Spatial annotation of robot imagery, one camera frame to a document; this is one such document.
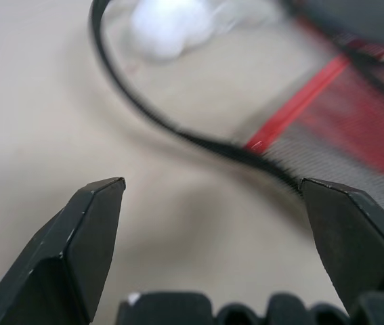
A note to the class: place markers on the white table tennis ball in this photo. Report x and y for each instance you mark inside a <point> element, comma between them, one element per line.
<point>168,23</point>

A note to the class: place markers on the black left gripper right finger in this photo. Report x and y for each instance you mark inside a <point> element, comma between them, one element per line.
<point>351,237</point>

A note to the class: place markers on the red black paddle case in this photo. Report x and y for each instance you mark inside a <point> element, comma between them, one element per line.
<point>317,101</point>

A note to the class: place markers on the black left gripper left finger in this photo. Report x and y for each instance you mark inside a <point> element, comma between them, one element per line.
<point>76,250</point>

